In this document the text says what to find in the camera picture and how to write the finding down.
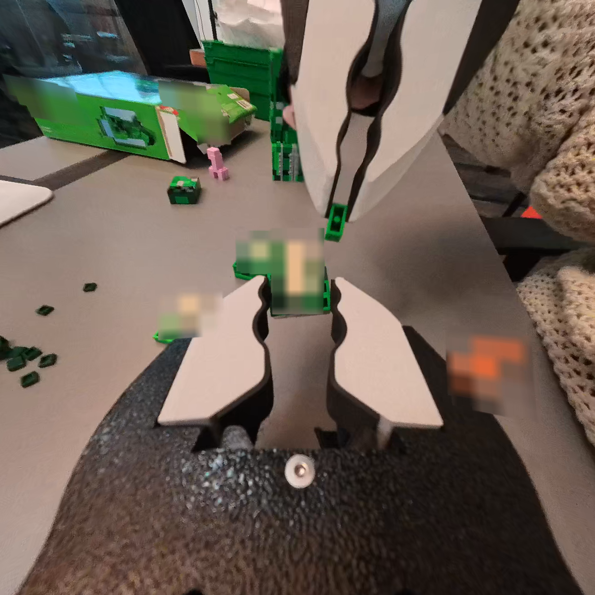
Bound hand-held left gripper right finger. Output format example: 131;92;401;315
327;276;443;451

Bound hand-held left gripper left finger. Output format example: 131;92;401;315
157;276;274;438

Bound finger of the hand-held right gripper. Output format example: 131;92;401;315
348;0;483;224
294;0;377;219

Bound green lego assembly white brick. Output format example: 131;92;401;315
232;260;332;318

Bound bright green lego brick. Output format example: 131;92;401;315
324;204;348;241

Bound large green lego creeper figure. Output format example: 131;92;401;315
270;46;305;183

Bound opened green lego box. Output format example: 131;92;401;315
179;84;257;145

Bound pink lego pig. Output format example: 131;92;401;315
207;146;231;182

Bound scattered dark green lego pieces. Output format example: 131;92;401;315
0;281;99;389

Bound person's right hand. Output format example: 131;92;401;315
351;74;386;111

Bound green plastic crate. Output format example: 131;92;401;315
202;39;284;121

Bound black monitor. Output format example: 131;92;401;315
114;0;205;77

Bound cream knit sweater person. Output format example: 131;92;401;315
516;251;595;447

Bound book stand with white base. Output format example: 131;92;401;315
0;179;55;228

